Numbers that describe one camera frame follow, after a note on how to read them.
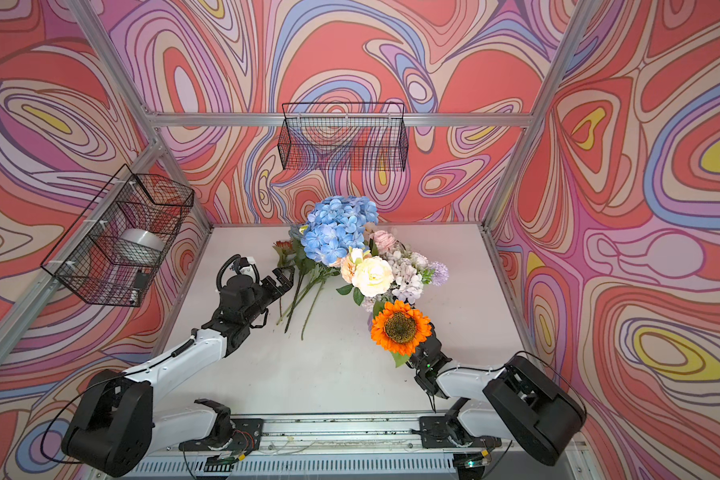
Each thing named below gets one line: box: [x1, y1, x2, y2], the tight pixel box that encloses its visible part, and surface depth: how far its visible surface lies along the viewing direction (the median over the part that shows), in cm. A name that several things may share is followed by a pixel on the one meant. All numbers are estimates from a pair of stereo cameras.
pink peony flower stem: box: [369, 230, 397, 256], surface depth 73 cm
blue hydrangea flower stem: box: [301, 196, 379, 266], surface depth 59 cm
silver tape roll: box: [112, 229, 170, 266], surface depth 74 cm
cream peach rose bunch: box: [336, 247, 394, 306], surface depth 56 cm
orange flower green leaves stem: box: [370, 299, 433, 368], surface depth 53 cm
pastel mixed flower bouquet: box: [388, 240, 449, 304], surface depth 69 cm
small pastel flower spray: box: [276, 260, 340, 340], surface depth 100 cm
